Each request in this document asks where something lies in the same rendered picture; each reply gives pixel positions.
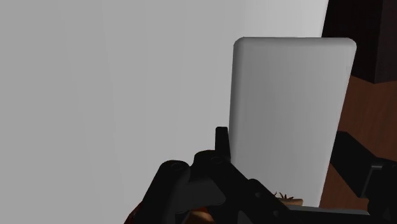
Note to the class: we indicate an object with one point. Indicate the dark brown cabinet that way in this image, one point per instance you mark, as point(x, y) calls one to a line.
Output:
point(356, 34)

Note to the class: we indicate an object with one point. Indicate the white rounded rectangular slab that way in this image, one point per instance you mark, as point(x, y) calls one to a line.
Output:
point(288, 118)

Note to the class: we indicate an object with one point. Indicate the red orange object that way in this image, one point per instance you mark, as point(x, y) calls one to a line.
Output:
point(200, 217)

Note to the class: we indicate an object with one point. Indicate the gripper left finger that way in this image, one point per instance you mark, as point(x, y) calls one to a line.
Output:
point(217, 183)

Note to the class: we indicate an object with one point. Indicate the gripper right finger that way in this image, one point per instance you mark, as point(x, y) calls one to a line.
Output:
point(350, 164)

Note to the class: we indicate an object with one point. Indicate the tan spiky object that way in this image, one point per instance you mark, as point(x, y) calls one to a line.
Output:
point(291, 201)

